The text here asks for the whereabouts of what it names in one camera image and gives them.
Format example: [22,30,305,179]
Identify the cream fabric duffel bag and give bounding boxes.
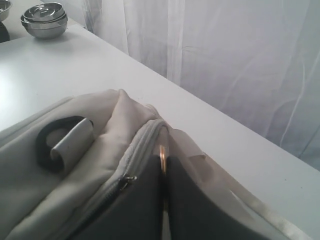
[0,89,309,240]

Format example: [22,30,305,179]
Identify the steel bowl on stand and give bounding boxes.
[0,0,12,43]

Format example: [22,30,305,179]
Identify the white backdrop curtain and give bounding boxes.
[82,0,320,169]

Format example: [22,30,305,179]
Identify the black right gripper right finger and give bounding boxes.
[166,156,275,240]

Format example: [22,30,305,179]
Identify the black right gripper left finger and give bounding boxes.
[69,155,164,240]

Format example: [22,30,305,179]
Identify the stacked steel bowls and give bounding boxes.
[20,2,68,40]

